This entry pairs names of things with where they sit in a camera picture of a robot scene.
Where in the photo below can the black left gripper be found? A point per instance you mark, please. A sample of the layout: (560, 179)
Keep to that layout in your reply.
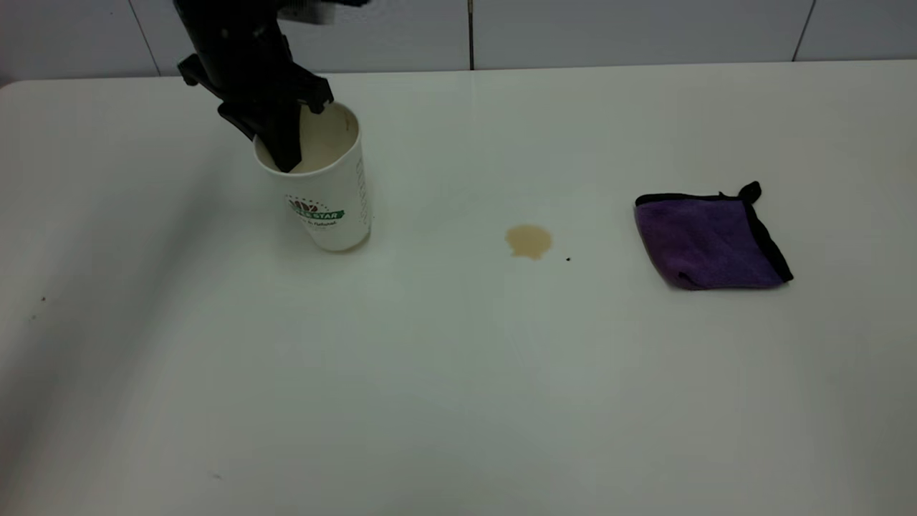
(247, 72)

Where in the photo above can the white paper coffee cup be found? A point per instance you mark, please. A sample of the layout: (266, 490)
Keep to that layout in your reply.
(333, 186)

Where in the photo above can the purple microfiber cloth black trim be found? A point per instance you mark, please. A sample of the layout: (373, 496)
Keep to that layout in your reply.
(706, 240)

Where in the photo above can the brown coffee spill stain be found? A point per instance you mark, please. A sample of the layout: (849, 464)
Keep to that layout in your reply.
(529, 241)

